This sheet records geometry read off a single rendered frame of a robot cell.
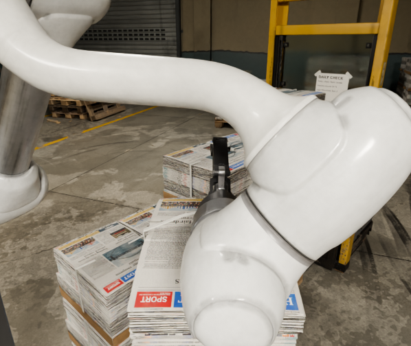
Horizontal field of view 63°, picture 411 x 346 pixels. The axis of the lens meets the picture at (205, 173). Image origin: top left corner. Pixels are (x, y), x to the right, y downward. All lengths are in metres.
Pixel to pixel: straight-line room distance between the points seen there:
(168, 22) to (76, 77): 8.22
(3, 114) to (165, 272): 0.49
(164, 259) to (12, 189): 0.49
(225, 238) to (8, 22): 0.36
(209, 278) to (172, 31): 8.35
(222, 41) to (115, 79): 7.79
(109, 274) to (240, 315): 0.94
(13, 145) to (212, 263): 0.67
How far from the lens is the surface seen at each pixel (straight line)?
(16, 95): 0.81
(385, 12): 2.20
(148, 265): 0.64
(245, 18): 8.03
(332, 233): 0.33
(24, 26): 0.50
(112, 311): 1.20
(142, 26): 8.96
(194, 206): 0.83
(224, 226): 0.34
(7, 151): 0.92
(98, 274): 1.23
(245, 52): 8.01
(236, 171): 1.40
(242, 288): 0.30
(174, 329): 0.61
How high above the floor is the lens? 1.56
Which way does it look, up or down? 22 degrees down
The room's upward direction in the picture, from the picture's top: straight up
